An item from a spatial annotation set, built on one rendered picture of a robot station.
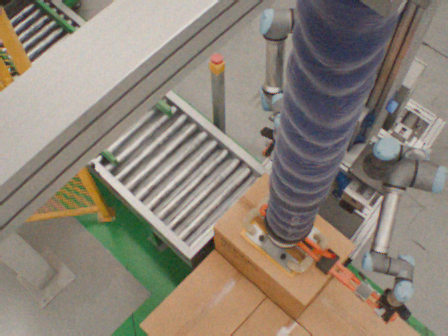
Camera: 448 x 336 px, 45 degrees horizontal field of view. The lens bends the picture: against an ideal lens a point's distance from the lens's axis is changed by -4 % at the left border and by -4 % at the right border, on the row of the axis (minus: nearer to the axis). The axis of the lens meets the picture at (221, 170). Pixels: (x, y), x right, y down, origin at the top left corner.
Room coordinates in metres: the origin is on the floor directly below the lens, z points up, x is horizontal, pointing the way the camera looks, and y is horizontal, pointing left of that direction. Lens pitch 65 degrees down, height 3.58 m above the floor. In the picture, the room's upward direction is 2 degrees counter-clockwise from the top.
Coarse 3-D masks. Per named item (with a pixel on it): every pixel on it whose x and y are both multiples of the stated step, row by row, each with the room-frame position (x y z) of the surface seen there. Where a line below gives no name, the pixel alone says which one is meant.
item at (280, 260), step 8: (256, 224) 0.90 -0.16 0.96; (240, 232) 0.87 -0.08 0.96; (264, 232) 0.86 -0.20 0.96; (248, 240) 0.82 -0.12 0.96; (256, 240) 0.82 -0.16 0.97; (264, 240) 0.82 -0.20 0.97; (256, 248) 0.78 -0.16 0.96; (264, 248) 0.78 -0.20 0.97; (264, 256) 0.74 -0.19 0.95; (272, 256) 0.74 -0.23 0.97; (280, 256) 0.73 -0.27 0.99; (288, 256) 0.73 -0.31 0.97; (280, 264) 0.69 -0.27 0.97; (288, 272) 0.65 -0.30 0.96; (296, 272) 0.65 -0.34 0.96
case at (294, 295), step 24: (264, 192) 1.08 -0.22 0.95; (240, 216) 0.96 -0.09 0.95; (216, 240) 0.90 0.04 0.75; (240, 240) 0.83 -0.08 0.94; (336, 240) 0.81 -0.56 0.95; (240, 264) 0.78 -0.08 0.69; (264, 264) 0.70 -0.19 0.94; (312, 264) 0.69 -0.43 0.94; (264, 288) 0.66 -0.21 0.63; (288, 288) 0.58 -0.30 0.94; (312, 288) 0.57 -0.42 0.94; (288, 312) 0.53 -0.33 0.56
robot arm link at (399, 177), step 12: (396, 168) 0.90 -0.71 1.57; (408, 168) 0.89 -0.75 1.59; (384, 180) 0.87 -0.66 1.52; (396, 180) 0.85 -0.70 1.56; (408, 180) 0.85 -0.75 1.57; (384, 192) 0.83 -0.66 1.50; (396, 192) 0.81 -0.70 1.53; (384, 204) 0.78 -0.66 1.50; (396, 204) 0.77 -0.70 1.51; (384, 216) 0.73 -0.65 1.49; (396, 216) 0.73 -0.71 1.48; (384, 228) 0.69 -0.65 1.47; (372, 240) 0.66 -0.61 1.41; (384, 240) 0.64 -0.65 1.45; (372, 252) 0.61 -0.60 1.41; (384, 252) 0.60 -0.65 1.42; (372, 264) 0.56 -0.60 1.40; (384, 264) 0.55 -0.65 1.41
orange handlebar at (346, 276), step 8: (264, 208) 0.94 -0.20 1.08; (264, 216) 0.90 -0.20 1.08; (304, 248) 0.74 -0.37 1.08; (320, 248) 0.73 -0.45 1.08; (312, 256) 0.70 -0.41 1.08; (336, 264) 0.65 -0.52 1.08; (336, 272) 0.61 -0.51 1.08; (344, 272) 0.61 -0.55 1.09; (344, 280) 0.57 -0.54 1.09; (352, 288) 0.53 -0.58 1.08; (376, 296) 0.49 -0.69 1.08; (368, 304) 0.46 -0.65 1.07; (392, 320) 0.37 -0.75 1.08
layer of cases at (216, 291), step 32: (192, 288) 0.69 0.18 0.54; (224, 288) 0.68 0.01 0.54; (256, 288) 0.68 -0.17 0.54; (160, 320) 0.52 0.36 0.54; (192, 320) 0.51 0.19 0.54; (224, 320) 0.51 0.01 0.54; (256, 320) 0.50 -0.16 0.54; (288, 320) 0.49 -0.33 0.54; (320, 320) 0.48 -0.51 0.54; (352, 320) 0.47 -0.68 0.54
